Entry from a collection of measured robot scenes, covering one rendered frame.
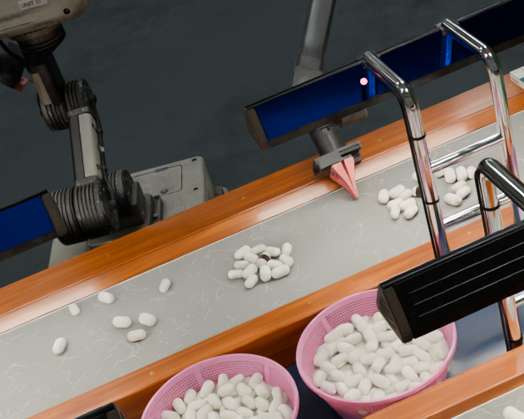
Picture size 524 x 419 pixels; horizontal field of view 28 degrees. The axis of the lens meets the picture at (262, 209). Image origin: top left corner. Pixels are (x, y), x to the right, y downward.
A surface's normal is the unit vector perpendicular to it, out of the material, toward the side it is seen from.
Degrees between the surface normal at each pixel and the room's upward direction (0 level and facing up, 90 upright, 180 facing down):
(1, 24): 90
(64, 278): 0
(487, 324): 0
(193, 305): 0
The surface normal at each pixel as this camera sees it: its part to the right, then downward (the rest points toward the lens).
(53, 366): -0.26, -0.79
